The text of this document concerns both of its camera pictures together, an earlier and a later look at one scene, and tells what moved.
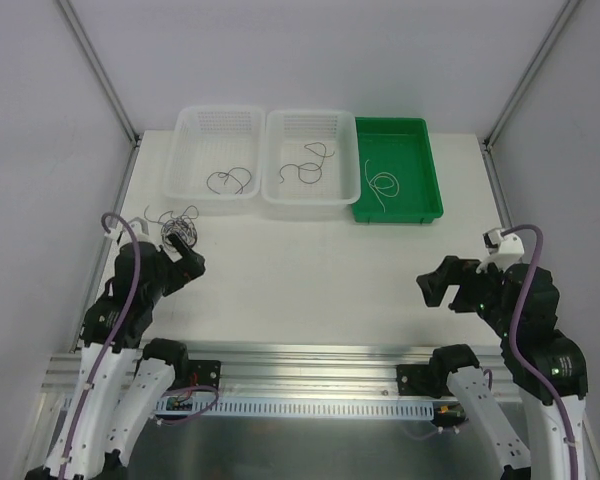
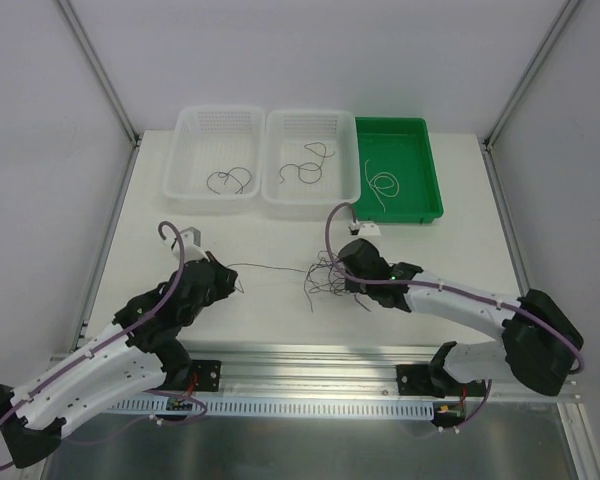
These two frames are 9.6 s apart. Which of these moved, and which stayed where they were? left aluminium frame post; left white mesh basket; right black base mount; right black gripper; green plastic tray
Moved: right black gripper
Stayed: left aluminium frame post; left white mesh basket; green plastic tray; right black base mount
